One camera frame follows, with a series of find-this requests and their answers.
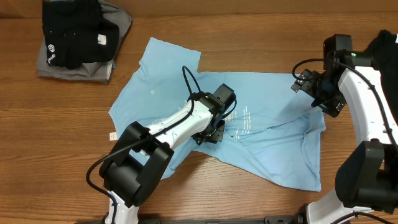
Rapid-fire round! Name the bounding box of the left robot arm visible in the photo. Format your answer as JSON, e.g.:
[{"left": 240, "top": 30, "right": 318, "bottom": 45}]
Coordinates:
[{"left": 99, "top": 84, "right": 236, "bottom": 223}]

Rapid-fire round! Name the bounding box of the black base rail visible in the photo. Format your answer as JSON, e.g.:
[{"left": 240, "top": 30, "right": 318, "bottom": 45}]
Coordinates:
[{"left": 74, "top": 214, "right": 304, "bottom": 224}]

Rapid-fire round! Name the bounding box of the black folded garment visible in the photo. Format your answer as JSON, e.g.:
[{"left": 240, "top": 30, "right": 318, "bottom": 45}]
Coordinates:
[{"left": 42, "top": 0, "right": 119, "bottom": 69}]

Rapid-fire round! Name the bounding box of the black garment at right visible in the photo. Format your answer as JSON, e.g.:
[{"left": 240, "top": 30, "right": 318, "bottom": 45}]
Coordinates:
[{"left": 365, "top": 30, "right": 398, "bottom": 122}]

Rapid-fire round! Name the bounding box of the grey folded garment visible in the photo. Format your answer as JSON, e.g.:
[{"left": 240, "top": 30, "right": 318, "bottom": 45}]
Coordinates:
[{"left": 37, "top": 1, "right": 132, "bottom": 83}]

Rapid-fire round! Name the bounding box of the light blue t-shirt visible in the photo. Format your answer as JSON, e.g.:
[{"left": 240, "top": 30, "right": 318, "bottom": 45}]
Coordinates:
[{"left": 109, "top": 38, "right": 325, "bottom": 191}]

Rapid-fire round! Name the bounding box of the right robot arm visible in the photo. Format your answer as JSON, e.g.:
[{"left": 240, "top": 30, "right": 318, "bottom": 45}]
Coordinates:
[{"left": 288, "top": 34, "right": 397, "bottom": 223}]

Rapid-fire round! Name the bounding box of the small white tag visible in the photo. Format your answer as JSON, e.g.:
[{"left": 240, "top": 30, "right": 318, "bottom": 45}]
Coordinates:
[{"left": 109, "top": 132, "right": 118, "bottom": 141}]

